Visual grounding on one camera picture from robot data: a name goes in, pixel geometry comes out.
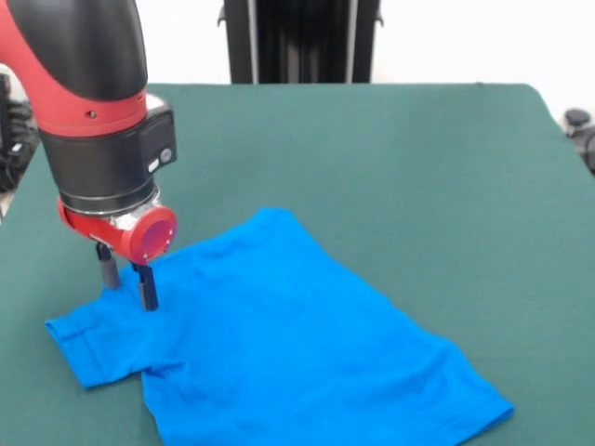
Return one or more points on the grey stand foot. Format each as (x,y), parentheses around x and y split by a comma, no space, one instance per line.
(578,118)

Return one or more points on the blue shirt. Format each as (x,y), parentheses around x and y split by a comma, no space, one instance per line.
(279,348)

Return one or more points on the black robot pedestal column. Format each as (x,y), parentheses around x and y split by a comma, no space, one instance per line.
(302,46)

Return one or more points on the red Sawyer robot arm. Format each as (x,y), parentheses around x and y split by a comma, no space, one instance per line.
(83,93)

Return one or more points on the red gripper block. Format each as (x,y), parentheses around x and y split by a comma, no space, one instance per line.
(139,237)

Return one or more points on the dark green table cloth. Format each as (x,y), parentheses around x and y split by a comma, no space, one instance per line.
(418,186)

